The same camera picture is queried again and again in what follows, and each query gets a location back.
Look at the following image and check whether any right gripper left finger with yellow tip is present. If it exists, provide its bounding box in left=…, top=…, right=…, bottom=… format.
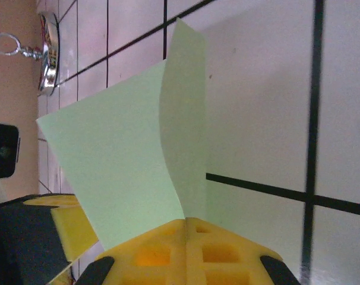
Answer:
left=75, top=218, right=188, bottom=285

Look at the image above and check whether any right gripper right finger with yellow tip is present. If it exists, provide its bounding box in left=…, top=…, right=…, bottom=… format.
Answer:
left=185, top=216, right=301, bottom=285

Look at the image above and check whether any green cloth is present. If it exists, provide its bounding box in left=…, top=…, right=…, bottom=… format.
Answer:
left=36, top=17, right=210, bottom=253

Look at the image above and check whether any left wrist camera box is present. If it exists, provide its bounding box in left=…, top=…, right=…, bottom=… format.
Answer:
left=0, top=121, right=21, bottom=181

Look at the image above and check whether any chrome wire glass rack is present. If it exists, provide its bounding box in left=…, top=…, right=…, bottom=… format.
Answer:
left=0, top=11, right=62, bottom=96

